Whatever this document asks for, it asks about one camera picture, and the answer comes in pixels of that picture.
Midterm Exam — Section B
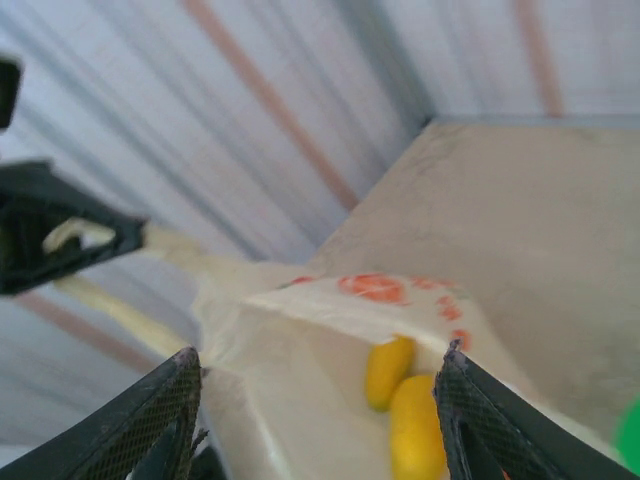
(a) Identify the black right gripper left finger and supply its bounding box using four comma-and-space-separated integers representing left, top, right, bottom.
0, 346, 209, 480

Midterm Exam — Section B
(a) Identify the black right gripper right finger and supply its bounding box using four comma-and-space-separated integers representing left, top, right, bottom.
432, 339, 640, 480

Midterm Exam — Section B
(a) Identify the yellow fake mango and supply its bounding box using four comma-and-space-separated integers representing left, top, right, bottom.
366, 335, 416, 413
388, 374, 449, 480

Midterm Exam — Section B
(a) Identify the cream printed plastic bag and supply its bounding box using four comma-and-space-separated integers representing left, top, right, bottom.
42, 219, 624, 480

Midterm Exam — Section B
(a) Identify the green plastic basket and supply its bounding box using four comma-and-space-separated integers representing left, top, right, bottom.
610, 397, 640, 467

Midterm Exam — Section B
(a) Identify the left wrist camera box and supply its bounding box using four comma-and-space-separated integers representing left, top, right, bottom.
0, 58, 24, 129

